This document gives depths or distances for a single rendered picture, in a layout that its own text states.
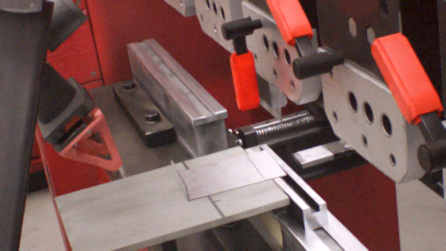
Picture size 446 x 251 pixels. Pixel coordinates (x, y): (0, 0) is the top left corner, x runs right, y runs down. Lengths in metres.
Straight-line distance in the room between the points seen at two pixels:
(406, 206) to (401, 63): 2.51
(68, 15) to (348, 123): 0.38
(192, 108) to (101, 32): 0.51
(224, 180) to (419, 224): 1.88
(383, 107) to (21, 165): 0.28
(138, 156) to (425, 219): 1.60
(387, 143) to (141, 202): 0.49
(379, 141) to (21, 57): 0.28
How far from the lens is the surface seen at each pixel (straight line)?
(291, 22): 0.72
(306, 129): 1.63
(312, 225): 1.04
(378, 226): 2.33
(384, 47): 0.56
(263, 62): 0.92
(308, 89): 0.83
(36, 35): 0.67
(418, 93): 0.55
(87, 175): 2.00
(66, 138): 1.01
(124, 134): 1.65
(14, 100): 0.67
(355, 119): 0.72
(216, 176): 1.13
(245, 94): 0.90
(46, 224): 3.35
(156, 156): 1.53
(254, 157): 1.16
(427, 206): 3.05
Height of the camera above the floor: 1.49
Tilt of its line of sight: 23 degrees down
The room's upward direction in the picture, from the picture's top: 9 degrees counter-clockwise
